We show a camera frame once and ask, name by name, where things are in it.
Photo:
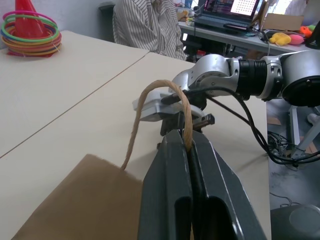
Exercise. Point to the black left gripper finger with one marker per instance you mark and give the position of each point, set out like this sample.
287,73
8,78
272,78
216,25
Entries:
220,190

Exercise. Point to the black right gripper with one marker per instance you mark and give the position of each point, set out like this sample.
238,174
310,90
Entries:
170,125

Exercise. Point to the yellow plush toy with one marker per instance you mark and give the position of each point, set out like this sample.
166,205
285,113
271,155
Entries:
281,38

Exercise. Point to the pink plush toy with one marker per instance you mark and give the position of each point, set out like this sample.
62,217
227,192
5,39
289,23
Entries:
296,39

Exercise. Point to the orange plush toy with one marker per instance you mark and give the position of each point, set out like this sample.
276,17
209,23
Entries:
305,31

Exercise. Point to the green plush toy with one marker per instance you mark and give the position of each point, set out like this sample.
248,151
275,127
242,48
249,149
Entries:
311,27

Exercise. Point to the grey rounded object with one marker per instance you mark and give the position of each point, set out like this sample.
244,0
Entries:
297,222

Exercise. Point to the grey desk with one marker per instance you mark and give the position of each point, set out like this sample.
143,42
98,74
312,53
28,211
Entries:
220,36

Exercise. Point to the person in striped shirt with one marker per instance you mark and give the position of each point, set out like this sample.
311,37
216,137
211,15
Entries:
145,27

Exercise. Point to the black open laptop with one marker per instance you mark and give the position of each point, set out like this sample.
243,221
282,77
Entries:
222,17

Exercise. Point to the black cone-shaped object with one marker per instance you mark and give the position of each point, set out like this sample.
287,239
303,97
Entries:
314,40

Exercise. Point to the brown cardboard box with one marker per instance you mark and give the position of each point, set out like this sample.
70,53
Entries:
282,22

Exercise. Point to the red plastic cone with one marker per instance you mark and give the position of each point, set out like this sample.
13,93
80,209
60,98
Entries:
25,15

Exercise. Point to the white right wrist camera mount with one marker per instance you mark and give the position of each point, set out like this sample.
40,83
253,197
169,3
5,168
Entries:
150,107

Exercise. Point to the white table leg frame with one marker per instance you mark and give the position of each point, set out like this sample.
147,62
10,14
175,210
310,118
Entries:
295,130

